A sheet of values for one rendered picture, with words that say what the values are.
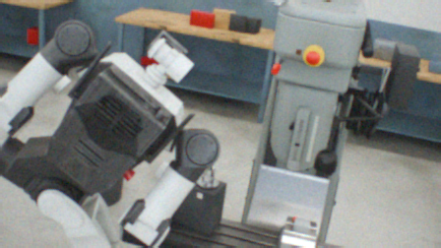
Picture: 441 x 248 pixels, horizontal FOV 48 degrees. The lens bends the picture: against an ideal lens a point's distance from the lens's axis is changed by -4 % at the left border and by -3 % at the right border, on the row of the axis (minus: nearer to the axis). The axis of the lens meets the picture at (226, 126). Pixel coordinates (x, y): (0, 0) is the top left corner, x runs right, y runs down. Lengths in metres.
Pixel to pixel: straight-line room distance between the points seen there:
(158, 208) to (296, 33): 0.62
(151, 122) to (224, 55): 5.06
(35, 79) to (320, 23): 0.79
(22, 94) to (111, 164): 0.30
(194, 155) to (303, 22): 0.49
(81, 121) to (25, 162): 0.27
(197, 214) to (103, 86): 0.97
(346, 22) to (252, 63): 4.73
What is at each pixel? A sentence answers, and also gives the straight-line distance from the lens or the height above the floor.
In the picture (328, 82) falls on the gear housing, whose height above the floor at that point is 1.66.
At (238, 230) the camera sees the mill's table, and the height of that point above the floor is 0.92.
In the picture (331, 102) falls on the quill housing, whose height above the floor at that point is 1.58.
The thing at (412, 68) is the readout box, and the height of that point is 1.68.
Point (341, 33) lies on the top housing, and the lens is 1.47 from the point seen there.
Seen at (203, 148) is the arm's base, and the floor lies 1.55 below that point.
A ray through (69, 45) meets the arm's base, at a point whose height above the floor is 1.76.
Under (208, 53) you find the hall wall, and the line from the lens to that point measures 6.26.
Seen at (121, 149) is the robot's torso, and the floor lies 1.56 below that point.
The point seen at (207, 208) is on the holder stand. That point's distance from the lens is 1.99.
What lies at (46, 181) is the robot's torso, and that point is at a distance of 1.47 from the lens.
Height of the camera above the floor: 2.12
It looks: 23 degrees down
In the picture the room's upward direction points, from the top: 8 degrees clockwise
